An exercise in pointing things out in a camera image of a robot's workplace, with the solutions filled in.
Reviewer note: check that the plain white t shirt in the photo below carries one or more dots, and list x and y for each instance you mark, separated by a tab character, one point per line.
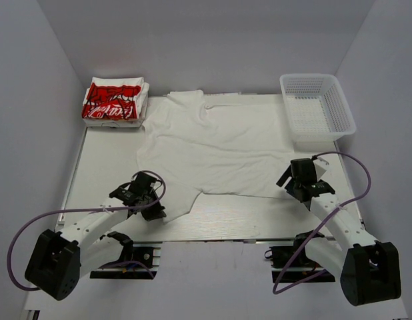
202	148

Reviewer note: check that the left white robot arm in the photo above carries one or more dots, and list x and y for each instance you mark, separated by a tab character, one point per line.
61	258

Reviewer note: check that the red print white t shirt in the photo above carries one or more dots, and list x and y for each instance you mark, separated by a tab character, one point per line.
118	103

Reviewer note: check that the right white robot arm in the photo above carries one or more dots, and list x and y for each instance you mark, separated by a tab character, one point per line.
367	269

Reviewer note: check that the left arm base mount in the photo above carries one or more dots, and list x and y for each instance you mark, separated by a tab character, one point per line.
136	261

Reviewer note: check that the white plastic mesh basket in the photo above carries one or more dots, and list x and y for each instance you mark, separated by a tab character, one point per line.
316	108

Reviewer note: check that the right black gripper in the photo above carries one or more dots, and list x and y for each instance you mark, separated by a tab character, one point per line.
287	174

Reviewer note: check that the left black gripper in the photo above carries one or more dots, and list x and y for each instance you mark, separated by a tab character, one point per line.
156	212

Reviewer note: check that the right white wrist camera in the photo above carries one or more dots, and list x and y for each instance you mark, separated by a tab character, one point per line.
321	166

